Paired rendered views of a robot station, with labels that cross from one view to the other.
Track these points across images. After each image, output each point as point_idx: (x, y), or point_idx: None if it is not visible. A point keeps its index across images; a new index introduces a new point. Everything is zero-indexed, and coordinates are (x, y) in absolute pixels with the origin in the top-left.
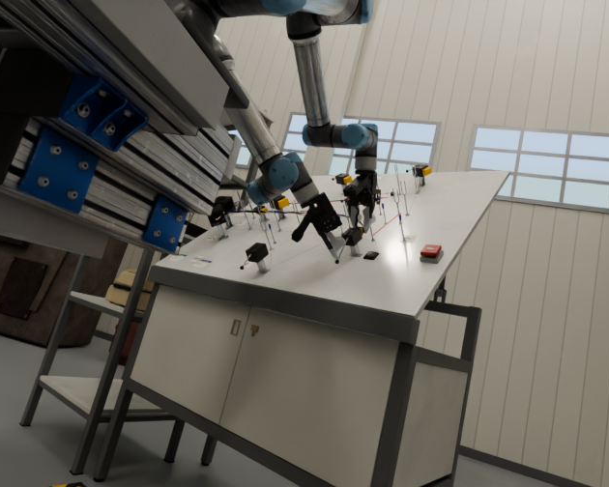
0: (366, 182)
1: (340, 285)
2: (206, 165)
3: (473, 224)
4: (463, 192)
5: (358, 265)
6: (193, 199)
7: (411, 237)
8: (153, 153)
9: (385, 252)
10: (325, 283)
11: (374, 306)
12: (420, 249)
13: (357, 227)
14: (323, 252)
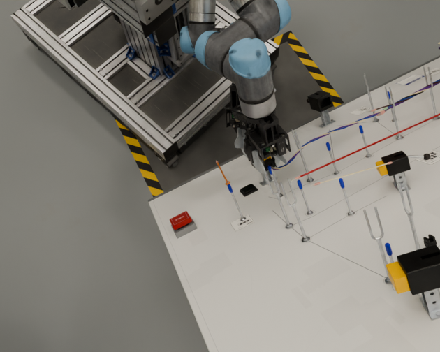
0: (244, 119)
1: (232, 170)
2: (128, 12)
3: (185, 287)
4: (290, 342)
5: (246, 181)
6: (131, 26)
7: (241, 226)
8: (105, 1)
9: (241, 201)
10: (248, 161)
11: (182, 185)
12: (207, 226)
13: (269, 160)
14: (309, 158)
